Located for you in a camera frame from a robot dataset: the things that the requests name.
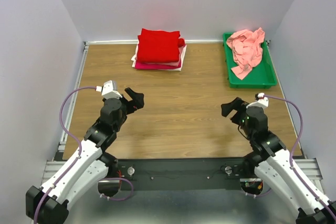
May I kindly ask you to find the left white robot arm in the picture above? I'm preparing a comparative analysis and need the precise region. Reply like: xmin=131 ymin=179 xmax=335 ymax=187
xmin=26 ymin=81 xmax=144 ymax=223

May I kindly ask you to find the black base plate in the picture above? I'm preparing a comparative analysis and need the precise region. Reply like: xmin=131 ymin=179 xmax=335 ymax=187
xmin=97 ymin=157 xmax=265 ymax=196

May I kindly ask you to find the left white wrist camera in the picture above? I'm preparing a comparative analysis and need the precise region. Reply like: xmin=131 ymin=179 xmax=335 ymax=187
xmin=96 ymin=80 xmax=122 ymax=99

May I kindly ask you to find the magenta folded shirt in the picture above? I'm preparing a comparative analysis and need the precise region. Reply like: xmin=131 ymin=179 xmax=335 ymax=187
xmin=134 ymin=60 xmax=182 ymax=70

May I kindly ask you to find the pink polo shirt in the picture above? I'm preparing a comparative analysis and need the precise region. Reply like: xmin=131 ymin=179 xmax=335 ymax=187
xmin=226 ymin=27 xmax=265 ymax=80

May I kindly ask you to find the green plastic tray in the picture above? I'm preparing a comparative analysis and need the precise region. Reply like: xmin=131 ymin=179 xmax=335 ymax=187
xmin=223 ymin=33 xmax=277 ymax=89

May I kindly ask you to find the aluminium frame rail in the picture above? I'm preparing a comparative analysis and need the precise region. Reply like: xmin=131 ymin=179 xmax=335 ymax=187
xmin=41 ymin=41 xmax=89 ymax=184

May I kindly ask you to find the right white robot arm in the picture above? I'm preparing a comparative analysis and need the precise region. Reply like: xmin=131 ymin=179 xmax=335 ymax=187
xmin=221 ymin=93 xmax=335 ymax=223

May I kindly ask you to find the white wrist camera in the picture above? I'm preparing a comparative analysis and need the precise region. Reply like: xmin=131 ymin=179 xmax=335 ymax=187
xmin=96 ymin=80 xmax=122 ymax=99
xmin=246 ymin=93 xmax=269 ymax=109

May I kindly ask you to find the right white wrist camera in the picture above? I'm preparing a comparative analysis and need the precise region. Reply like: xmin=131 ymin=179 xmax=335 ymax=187
xmin=246 ymin=93 xmax=269 ymax=109

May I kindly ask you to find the red folded shirt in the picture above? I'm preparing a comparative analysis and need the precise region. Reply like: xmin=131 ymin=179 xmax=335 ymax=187
xmin=137 ymin=28 xmax=185 ymax=63

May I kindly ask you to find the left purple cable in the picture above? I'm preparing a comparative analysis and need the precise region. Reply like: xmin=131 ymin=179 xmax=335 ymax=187
xmin=33 ymin=86 xmax=134 ymax=222

